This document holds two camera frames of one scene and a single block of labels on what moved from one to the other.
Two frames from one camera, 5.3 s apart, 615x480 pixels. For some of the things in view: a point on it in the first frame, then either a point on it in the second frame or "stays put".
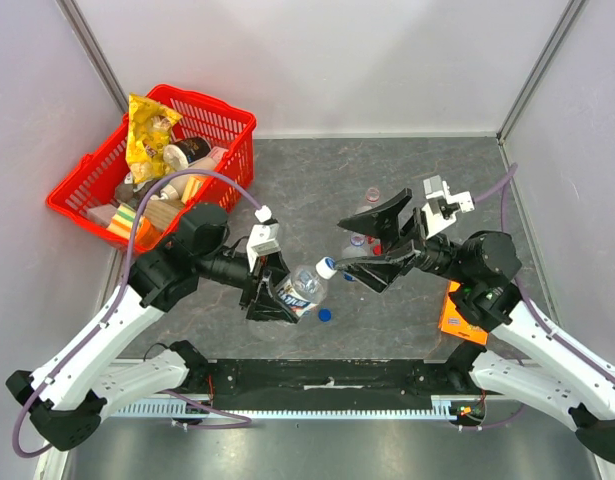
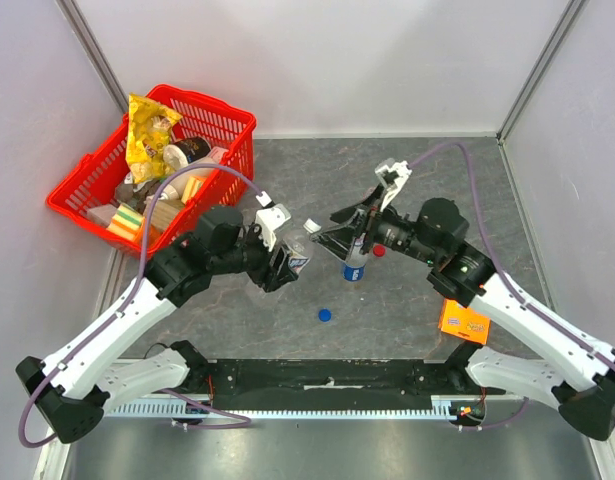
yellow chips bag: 149,123 stays put
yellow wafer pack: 192,185 stays put
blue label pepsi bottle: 354,251 stays put
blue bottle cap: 324,315 stays put
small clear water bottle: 306,286 -> 298,255
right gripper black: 416,242 -> 363,227
